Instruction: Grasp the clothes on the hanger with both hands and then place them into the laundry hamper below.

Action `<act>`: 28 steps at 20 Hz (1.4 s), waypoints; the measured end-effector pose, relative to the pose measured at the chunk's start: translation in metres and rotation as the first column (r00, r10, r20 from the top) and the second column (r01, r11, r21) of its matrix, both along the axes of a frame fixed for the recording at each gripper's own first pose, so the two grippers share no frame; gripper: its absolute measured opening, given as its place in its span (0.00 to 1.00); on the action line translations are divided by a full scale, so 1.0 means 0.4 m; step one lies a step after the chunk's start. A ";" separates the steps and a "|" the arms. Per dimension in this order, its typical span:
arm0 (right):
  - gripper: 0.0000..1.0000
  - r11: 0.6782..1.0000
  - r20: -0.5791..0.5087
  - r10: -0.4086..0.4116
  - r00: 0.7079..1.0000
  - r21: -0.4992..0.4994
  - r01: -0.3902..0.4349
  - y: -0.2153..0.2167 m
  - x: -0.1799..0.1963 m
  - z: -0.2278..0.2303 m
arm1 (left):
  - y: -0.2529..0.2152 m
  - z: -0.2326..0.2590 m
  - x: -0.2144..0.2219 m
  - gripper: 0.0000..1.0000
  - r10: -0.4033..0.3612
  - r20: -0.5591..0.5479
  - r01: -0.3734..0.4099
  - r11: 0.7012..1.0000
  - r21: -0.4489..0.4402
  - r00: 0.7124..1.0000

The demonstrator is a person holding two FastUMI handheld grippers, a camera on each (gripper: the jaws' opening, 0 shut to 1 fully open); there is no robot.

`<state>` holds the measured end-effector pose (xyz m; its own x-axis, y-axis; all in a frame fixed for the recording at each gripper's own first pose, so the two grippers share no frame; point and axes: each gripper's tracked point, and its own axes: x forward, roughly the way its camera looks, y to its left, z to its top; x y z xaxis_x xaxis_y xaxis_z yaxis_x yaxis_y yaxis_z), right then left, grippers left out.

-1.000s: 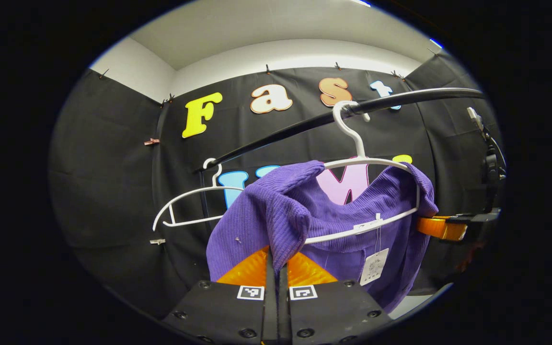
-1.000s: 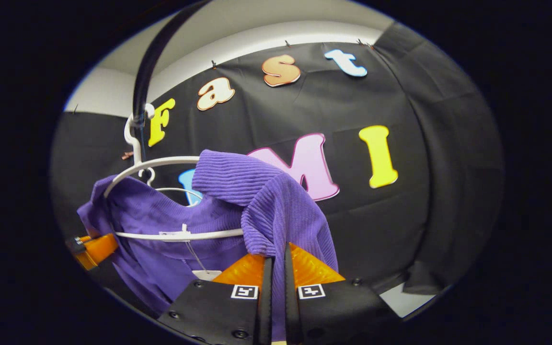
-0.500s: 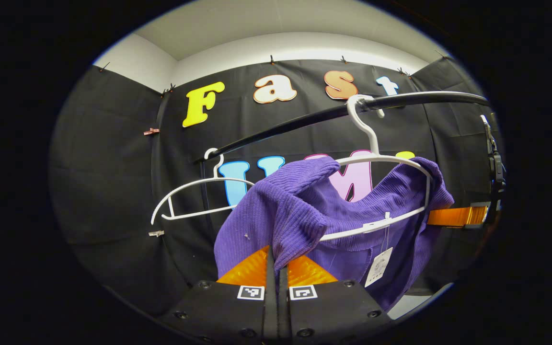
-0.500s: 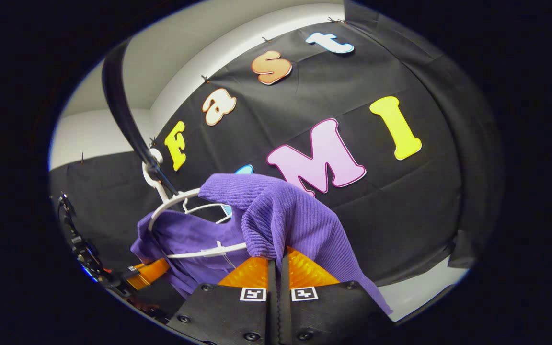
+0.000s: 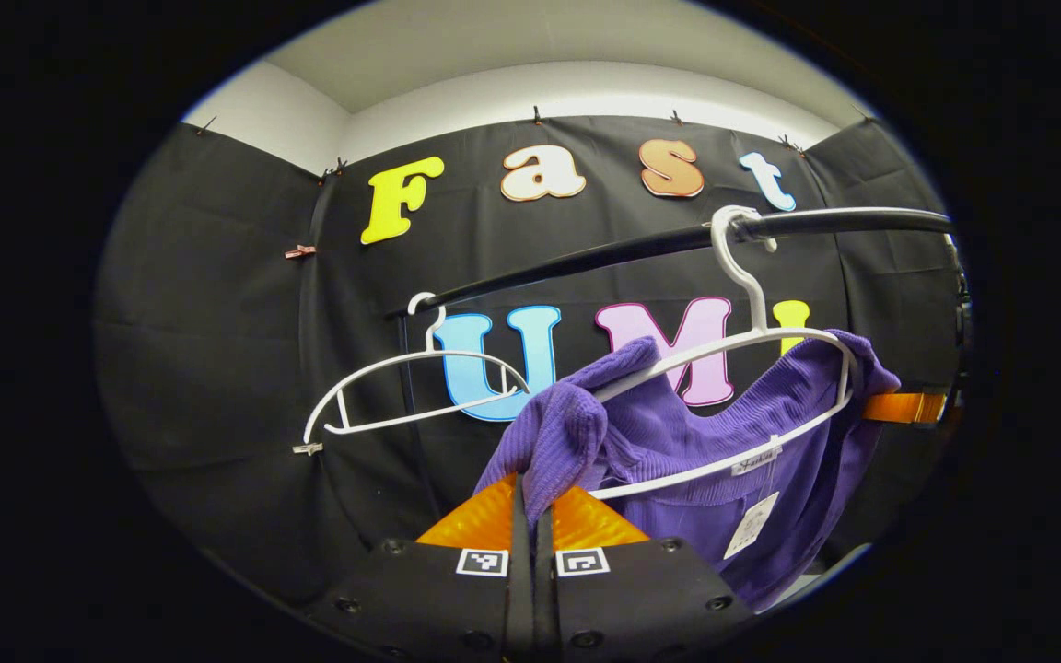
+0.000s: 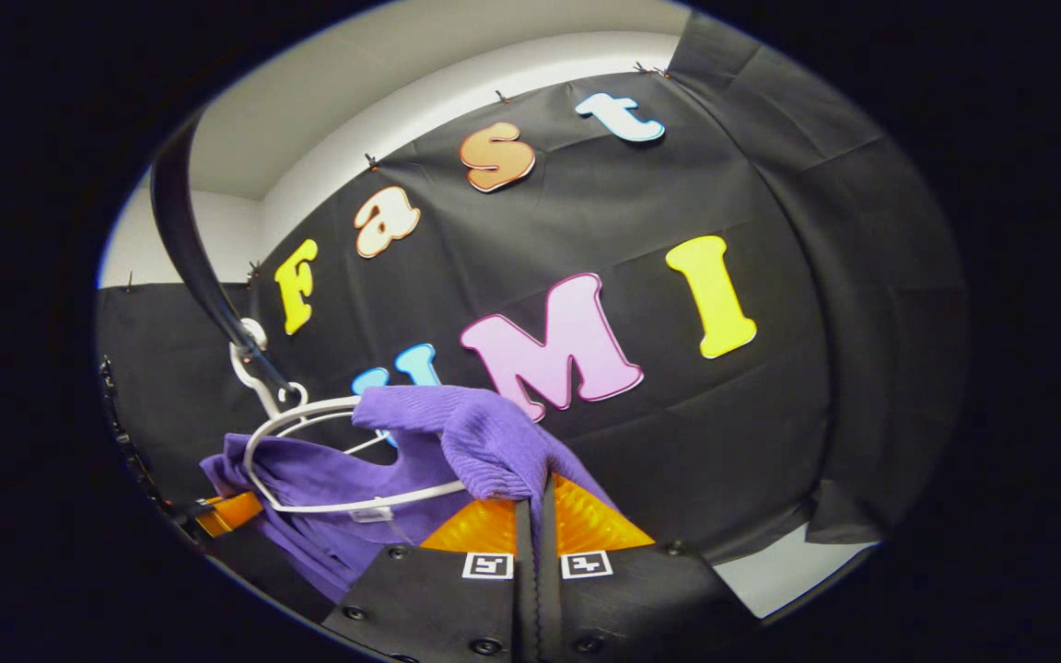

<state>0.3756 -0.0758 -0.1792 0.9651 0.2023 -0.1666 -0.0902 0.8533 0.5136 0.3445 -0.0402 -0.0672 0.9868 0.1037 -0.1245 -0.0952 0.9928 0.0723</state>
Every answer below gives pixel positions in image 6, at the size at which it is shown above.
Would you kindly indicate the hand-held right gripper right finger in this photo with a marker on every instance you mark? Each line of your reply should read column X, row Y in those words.
column 549, row 608

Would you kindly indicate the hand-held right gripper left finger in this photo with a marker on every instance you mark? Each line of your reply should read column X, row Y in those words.
column 523, row 608

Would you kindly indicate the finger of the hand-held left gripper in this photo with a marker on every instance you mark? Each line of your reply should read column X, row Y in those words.
column 231, row 513

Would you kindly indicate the large white clothes hanger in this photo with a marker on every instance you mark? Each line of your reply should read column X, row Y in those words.
column 355, row 506

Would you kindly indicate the purple shirt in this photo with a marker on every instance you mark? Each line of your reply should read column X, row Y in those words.
column 484, row 433

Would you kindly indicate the black clothes rack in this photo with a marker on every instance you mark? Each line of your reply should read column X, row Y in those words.
column 183, row 249

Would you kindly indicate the black backdrop cloth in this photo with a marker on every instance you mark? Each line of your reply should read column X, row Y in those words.
column 724, row 442

